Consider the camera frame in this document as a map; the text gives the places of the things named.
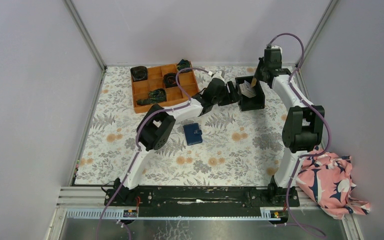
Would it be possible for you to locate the gold credit card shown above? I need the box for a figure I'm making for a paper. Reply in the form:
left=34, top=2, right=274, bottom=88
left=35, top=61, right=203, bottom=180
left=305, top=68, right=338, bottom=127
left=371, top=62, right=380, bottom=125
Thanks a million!
left=250, top=77, right=257, bottom=88

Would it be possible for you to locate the black plastic card bin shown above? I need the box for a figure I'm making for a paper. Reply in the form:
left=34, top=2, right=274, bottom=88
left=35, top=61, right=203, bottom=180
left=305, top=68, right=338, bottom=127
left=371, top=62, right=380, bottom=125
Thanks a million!
left=235, top=76, right=265, bottom=112

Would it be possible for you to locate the blue leather card holder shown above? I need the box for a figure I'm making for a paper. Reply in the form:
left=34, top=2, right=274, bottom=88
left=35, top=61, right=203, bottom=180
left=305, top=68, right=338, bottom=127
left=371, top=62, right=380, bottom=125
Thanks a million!
left=183, top=123, right=203, bottom=146

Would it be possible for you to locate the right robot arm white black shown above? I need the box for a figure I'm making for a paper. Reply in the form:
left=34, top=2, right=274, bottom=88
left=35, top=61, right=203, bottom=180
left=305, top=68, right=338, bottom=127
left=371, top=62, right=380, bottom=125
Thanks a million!
left=254, top=45, right=325, bottom=206

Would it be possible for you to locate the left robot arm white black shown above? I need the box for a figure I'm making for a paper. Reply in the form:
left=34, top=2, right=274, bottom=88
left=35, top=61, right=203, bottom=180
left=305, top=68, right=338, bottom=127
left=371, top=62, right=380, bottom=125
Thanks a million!
left=105, top=77, right=240, bottom=206

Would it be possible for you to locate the stack of cards in bin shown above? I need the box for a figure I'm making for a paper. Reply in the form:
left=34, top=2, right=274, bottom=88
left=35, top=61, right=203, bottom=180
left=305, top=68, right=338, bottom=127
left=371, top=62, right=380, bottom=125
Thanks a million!
left=239, top=81, right=257, bottom=99

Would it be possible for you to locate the floral table mat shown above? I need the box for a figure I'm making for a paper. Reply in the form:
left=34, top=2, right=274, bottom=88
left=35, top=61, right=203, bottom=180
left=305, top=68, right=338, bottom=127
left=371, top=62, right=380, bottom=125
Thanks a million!
left=73, top=66, right=288, bottom=186

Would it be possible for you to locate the green rolled belt top-right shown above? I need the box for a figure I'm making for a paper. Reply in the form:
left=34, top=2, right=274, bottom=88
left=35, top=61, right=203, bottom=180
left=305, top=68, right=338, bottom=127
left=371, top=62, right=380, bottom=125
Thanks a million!
left=176, top=59, right=192, bottom=73

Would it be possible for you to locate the black rolled belt centre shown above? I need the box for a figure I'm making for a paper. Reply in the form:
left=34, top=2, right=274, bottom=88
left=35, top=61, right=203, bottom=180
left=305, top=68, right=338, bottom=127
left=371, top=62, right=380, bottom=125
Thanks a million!
left=163, top=72, right=179, bottom=89

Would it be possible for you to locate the orange wooden compartment tray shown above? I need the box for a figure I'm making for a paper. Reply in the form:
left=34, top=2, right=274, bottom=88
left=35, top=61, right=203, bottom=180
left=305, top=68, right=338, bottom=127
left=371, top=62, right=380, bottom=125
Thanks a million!
left=130, top=63, right=200, bottom=114

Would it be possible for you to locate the green rolled belt front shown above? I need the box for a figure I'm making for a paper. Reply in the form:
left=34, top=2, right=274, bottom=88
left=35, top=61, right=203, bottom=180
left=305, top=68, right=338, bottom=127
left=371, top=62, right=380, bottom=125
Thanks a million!
left=136, top=88, right=167, bottom=106

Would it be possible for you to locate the black rolled belt top-left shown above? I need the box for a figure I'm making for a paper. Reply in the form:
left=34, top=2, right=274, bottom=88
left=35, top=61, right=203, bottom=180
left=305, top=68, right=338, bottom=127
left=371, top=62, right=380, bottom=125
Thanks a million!
left=130, top=66, right=148, bottom=82

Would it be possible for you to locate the pink patterned cloth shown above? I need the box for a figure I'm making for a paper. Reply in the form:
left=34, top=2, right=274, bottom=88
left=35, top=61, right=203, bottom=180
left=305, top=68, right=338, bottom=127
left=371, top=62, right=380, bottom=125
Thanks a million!
left=296, top=152, right=371, bottom=220

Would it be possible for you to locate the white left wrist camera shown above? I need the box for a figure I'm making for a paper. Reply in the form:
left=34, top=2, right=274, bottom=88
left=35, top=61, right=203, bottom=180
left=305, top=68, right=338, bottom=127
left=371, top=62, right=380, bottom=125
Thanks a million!
left=211, top=70, right=226, bottom=82

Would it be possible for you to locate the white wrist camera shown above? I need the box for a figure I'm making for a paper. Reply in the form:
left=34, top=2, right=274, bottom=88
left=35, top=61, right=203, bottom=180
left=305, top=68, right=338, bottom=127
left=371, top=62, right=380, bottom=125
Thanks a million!
left=270, top=45, right=283, bottom=53
left=211, top=70, right=226, bottom=82

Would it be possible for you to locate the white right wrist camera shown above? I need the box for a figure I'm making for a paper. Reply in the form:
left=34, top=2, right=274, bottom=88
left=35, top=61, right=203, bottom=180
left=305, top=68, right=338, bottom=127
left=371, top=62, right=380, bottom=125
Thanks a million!
left=270, top=45, right=283, bottom=53

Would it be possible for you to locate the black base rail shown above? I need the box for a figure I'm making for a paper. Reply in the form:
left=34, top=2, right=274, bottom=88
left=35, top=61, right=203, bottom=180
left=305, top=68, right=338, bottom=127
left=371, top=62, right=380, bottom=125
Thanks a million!
left=104, top=185, right=300, bottom=218

